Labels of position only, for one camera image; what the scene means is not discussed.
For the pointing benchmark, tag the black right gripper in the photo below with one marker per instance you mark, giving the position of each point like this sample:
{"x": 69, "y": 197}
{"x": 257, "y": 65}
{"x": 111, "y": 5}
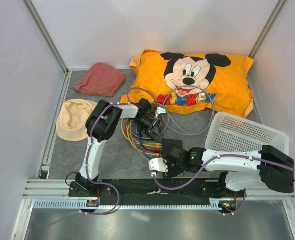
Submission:
{"x": 172, "y": 173}

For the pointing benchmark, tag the orange Mickey Mouse pillow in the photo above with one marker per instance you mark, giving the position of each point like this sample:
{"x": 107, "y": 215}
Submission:
{"x": 189, "y": 83}

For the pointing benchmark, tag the red cloth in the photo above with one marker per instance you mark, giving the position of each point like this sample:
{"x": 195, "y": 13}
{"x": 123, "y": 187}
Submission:
{"x": 101, "y": 80}

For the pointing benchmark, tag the grey slotted cable duct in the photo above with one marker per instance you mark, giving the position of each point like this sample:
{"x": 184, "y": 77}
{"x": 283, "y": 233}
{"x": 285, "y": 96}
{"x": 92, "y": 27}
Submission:
{"x": 84, "y": 204}

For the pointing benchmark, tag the black network switch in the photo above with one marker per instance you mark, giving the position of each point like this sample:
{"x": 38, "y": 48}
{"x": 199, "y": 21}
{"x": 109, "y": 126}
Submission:
{"x": 170, "y": 148}

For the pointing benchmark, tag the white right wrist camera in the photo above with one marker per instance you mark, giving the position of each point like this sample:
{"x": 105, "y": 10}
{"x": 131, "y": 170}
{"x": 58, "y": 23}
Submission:
{"x": 158, "y": 165}

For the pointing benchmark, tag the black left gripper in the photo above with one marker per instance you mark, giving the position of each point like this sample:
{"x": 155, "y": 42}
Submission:
{"x": 153, "y": 131}

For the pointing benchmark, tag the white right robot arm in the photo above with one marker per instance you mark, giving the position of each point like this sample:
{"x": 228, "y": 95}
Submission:
{"x": 265, "y": 168}

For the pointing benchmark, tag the peach bucket hat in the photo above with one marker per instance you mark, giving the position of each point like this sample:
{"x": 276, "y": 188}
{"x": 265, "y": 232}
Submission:
{"x": 71, "y": 121}

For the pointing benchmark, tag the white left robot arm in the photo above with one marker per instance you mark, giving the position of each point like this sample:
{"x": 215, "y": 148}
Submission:
{"x": 101, "y": 126}

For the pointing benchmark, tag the white plastic basket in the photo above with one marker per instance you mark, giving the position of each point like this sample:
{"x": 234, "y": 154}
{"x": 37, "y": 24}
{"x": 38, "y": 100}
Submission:
{"x": 230, "y": 133}

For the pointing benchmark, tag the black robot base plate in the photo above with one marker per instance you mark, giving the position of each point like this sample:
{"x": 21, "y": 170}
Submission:
{"x": 147, "y": 191}

